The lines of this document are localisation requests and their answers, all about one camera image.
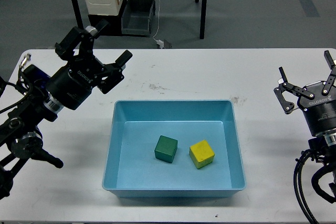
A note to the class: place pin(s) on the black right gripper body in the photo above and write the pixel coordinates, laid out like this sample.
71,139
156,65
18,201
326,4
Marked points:
319,112

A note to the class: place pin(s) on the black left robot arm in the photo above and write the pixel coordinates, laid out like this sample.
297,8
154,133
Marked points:
44,97

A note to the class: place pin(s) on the blue plastic tray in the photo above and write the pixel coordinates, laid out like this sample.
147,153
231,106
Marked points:
132,169

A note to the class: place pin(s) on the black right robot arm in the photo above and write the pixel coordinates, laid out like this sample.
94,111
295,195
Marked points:
321,148

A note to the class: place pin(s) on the black table leg right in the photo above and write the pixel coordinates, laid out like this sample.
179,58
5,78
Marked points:
203,19

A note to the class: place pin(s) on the white power adapter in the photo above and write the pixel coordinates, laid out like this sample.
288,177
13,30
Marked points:
163,44

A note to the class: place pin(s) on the yellow block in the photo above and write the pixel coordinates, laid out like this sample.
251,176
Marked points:
201,154

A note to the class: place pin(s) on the black table leg left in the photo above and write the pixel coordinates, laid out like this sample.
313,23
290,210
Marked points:
74,1

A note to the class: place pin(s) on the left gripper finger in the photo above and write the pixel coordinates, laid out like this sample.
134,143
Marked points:
78,43
112,73

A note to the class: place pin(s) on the black crate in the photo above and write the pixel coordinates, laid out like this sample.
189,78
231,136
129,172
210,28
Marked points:
114,28

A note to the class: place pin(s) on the grey plastic bin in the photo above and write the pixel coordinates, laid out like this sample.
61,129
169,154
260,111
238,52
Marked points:
137,17

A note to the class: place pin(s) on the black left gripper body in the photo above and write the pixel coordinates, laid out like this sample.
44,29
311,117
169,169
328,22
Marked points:
73,83

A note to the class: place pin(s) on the green block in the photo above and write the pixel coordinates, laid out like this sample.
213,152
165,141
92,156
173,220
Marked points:
165,149

